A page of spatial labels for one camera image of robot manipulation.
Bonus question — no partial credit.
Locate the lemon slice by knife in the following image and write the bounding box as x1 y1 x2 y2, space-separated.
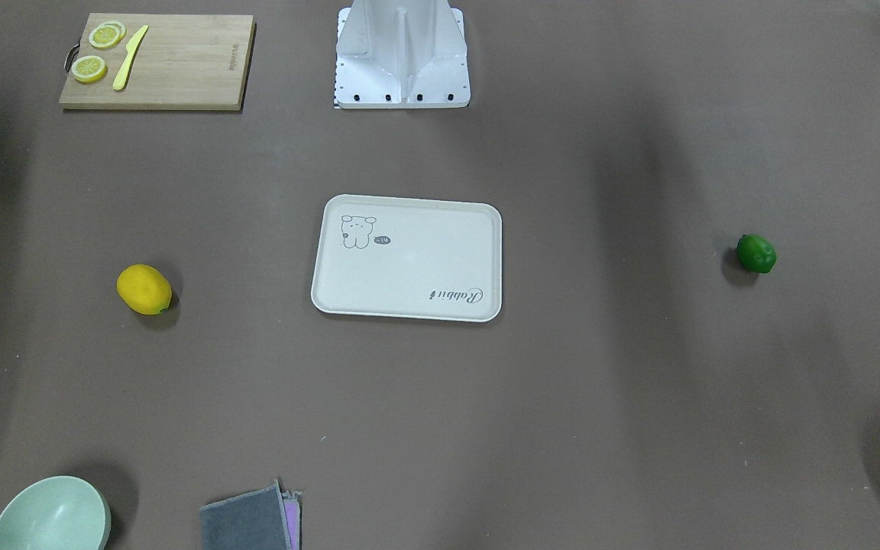
88 21 127 50

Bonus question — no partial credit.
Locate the green lime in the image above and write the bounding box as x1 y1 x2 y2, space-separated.
736 234 778 274

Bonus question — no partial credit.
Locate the lemon slice near handle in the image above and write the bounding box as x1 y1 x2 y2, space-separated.
69 55 108 84

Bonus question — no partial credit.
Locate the yellow plastic knife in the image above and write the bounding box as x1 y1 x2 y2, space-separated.
112 24 150 92

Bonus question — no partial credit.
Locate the wooden cutting board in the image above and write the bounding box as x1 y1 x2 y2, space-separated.
59 11 256 112

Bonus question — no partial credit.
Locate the mint green bowl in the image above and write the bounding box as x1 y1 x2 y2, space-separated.
0 476 112 549

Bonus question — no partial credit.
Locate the yellow lemon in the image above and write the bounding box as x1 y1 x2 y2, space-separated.
116 264 173 315

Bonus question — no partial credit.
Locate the grey folded cloth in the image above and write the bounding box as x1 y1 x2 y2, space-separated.
199 480 303 549

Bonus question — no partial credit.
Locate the cream rectangular tray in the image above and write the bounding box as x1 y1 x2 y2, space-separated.
310 194 503 323

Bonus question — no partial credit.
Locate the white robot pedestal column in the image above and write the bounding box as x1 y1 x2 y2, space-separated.
333 1 471 109

